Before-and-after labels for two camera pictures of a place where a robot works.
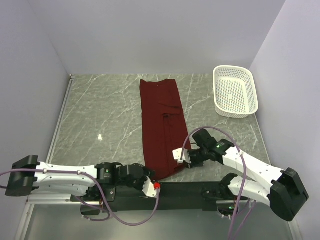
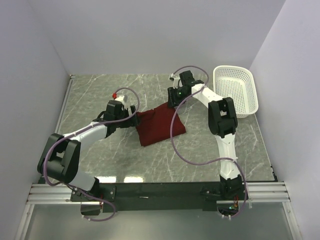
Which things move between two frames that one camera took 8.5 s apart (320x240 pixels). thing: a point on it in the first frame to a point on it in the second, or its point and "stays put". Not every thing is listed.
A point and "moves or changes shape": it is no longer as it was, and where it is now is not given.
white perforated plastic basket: [234, 92] stays put
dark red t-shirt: [164, 127] moves or changes shape
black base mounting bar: [131, 197] stays put
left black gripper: [149, 173] to [132, 121]
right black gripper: [193, 164] to [172, 100]
